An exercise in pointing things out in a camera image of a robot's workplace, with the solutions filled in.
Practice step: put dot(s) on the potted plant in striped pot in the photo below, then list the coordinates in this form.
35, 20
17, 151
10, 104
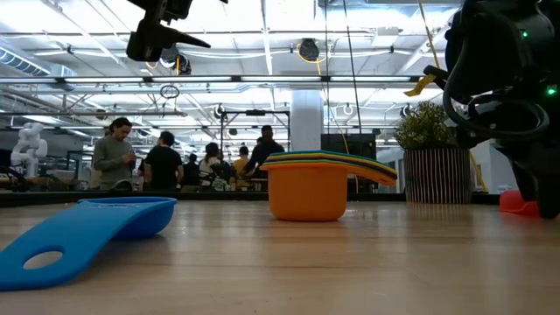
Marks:
437, 175

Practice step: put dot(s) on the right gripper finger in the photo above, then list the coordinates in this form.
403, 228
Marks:
550, 184
527, 179

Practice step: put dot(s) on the long ceiling light strip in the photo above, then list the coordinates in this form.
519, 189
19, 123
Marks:
280, 79

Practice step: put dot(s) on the black aluminium table frame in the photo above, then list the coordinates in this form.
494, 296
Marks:
219, 196

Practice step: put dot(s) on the yellow tag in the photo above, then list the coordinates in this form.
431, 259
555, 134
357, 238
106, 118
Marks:
420, 86

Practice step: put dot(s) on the orange measuring cup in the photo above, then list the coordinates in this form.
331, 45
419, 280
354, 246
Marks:
306, 197

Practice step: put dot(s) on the red measuring cup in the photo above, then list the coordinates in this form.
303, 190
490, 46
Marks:
514, 205

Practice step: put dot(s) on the small dark dome object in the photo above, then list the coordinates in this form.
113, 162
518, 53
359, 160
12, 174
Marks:
121, 186

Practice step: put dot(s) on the black background rig frame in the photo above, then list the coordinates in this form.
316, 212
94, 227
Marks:
256, 112

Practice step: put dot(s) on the silver ventilation duct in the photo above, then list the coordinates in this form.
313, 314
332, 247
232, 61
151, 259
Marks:
22, 63

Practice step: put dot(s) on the white pillar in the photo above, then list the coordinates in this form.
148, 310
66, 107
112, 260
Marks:
306, 131

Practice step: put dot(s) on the person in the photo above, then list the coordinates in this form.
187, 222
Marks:
163, 164
240, 165
212, 166
264, 151
111, 157
191, 170

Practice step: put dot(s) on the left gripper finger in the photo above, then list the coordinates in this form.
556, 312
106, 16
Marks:
149, 44

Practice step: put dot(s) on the black monitor screen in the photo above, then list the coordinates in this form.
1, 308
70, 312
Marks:
347, 142

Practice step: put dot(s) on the yellow measuring cup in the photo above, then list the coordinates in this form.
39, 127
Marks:
306, 155

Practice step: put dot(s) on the indigo measuring cup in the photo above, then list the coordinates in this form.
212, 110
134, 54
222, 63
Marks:
306, 158

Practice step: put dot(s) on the light blue measuring cup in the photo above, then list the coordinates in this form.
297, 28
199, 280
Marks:
306, 152

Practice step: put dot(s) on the small black ceiling reel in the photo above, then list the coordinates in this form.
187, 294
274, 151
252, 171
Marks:
406, 110
219, 110

